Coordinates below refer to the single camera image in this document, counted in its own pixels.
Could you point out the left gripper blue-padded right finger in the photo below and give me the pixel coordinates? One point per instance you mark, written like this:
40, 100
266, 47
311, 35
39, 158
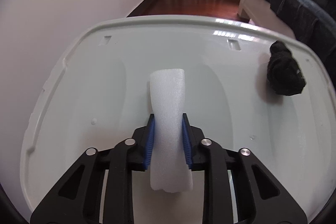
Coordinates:
238, 188

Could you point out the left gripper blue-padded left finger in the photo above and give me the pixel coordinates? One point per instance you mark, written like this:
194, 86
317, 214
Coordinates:
97, 187

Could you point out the white foam strip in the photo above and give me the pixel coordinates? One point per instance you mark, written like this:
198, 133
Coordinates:
168, 168

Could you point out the black sock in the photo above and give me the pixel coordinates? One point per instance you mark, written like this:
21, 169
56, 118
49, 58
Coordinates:
283, 72

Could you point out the white bed frame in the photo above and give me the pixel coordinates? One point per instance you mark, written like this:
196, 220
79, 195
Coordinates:
260, 13

